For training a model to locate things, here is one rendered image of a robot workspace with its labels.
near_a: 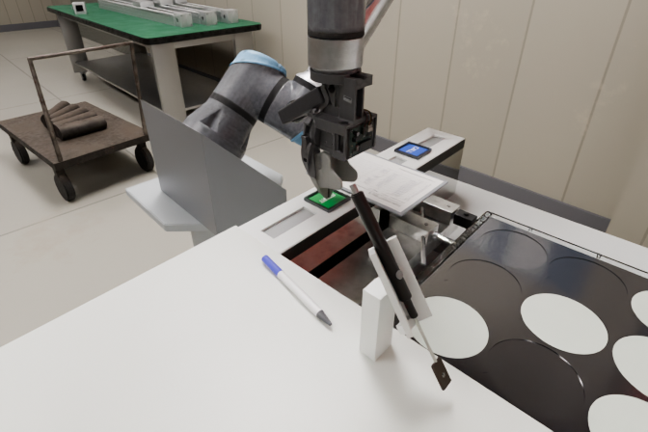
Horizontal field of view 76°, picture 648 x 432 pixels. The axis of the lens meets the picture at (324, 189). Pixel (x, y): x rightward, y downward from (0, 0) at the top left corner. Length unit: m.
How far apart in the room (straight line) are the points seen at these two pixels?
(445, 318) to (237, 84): 0.63
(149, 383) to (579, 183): 2.35
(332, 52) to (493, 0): 2.04
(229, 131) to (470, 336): 0.61
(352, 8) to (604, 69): 1.94
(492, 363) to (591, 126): 1.99
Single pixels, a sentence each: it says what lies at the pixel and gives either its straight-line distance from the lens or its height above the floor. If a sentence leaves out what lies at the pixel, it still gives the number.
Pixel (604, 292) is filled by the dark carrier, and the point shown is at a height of 0.90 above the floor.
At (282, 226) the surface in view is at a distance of 0.63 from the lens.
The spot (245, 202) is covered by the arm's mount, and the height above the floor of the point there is 0.87.
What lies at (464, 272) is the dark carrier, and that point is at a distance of 0.67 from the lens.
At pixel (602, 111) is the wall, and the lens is 2.42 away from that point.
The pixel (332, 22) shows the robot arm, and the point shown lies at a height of 1.24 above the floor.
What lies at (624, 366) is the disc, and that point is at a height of 0.90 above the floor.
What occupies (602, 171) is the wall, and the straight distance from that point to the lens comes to 2.50.
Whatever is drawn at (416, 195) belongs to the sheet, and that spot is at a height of 0.96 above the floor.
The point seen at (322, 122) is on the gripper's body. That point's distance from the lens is 0.58.
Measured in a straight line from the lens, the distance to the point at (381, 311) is 0.40.
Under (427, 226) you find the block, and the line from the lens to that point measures 0.73.
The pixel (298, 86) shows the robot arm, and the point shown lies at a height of 1.06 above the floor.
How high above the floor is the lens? 1.32
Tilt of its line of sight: 30 degrees down
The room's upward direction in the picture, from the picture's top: straight up
